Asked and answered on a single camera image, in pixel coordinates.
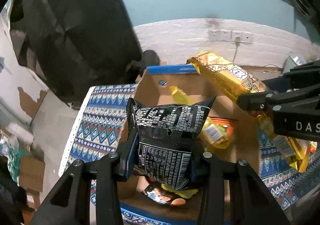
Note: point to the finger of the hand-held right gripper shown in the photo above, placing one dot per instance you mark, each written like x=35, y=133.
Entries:
x=300, y=72
x=255, y=101

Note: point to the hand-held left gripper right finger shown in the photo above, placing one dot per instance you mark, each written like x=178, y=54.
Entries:
x=210, y=165

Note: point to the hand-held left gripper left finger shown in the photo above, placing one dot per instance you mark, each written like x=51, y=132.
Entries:
x=126, y=165

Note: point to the blue cardboard box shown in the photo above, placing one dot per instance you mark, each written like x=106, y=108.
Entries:
x=240, y=140

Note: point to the long yellow biscuit pack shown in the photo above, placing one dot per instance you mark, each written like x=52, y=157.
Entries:
x=225, y=75

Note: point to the black yellow snack bag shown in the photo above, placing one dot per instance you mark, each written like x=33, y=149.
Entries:
x=162, y=135

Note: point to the grey trash bin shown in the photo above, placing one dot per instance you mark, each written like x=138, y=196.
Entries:
x=290, y=64

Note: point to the orange chip bag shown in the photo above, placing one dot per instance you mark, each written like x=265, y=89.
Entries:
x=226, y=122

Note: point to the yellow crimped snack packet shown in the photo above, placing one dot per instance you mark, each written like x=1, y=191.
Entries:
x=182, y=191

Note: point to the black cartoon snack packet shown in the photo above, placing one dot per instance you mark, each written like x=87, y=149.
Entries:
x=157, y=195

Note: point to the patterned blue table cloth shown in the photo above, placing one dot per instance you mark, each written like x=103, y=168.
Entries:
x=100, y=125

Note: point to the long gold snack packet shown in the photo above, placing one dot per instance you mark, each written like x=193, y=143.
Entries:
x=180, y=95

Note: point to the brown cardboard box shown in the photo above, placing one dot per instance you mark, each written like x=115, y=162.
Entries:
x=31, y=172

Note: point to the teal plastic bag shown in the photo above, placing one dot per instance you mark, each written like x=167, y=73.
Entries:
x=10, y=150

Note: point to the black plastic sheet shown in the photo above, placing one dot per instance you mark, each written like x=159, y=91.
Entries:
x=75, y=27

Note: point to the white wall socket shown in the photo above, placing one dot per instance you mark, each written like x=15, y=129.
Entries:
x=247, y=36
x=225, y=35
x=214, y=35
x=236, y=34

